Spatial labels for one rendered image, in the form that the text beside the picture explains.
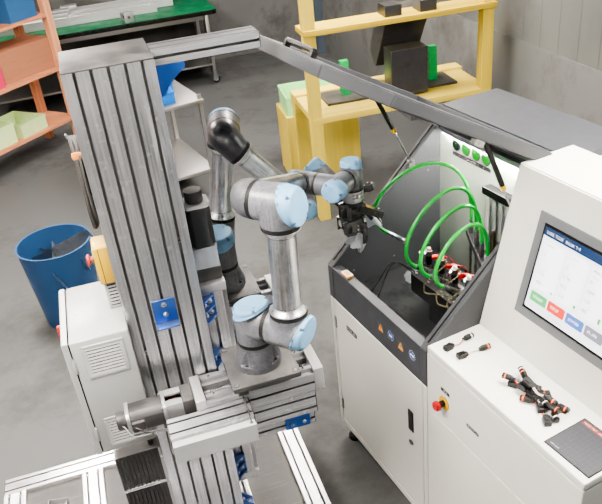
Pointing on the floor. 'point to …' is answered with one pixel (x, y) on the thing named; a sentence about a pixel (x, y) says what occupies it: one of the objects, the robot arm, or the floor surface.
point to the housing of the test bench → (545, 125)
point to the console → (536, 349)
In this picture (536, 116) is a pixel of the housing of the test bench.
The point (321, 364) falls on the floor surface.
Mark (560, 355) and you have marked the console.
